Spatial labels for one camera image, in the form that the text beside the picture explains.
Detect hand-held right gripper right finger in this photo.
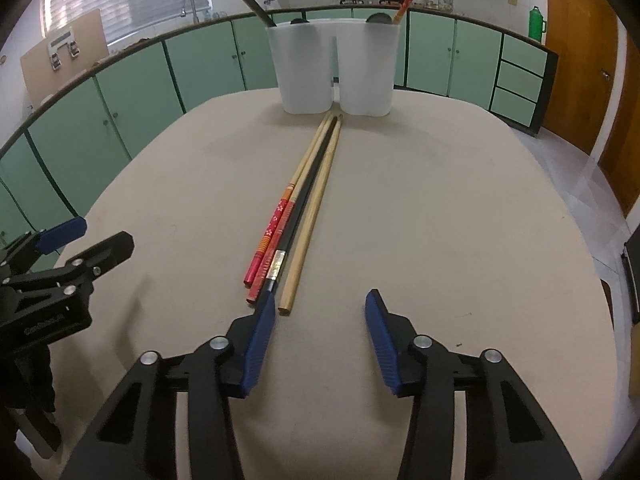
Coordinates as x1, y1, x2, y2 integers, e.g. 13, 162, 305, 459
365, 289, 583, 480

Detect white double utensil holder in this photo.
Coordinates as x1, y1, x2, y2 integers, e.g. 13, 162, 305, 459
266, 17, 401, 117

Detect plain wooden chopstick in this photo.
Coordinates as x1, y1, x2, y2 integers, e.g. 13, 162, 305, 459
278, 114, 345, 316

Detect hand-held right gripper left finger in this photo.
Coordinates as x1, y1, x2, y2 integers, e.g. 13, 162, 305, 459
60, 292, 277, 480

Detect green thermos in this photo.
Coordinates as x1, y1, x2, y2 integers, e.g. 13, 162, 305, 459
528, 6, 547, 43

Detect black chopstick silver band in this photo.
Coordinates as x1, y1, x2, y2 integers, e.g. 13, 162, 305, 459
265, 115, 339, 295

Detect green kitchen counter cabinets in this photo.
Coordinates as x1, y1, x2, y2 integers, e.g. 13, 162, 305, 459
0, 4, 559, 271

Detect dark glass cabinet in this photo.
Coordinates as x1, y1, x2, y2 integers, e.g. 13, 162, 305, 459
620, 240, 640, 326

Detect bundle of chopsticks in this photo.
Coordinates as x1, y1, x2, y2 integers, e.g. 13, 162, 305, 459
243, 111, 335, 288

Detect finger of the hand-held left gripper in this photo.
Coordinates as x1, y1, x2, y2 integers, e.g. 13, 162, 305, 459
55, 231, 135, 301
0, 216, 87, 281

